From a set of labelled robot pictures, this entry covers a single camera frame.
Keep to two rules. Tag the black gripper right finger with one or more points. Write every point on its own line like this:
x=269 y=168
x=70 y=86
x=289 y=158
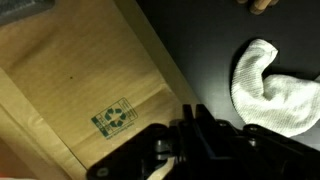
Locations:
x=201 y=115

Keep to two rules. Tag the white knitted towel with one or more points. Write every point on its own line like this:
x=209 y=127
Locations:
x=276 y=96

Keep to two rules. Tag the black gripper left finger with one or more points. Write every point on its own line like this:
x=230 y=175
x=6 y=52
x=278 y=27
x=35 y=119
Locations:
x=188 y=126

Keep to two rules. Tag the brown plush animal toy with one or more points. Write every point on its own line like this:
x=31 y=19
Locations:
x=258 y=6

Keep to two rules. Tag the large cardboard box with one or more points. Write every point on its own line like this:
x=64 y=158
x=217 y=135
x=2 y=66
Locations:
x=76 y=73

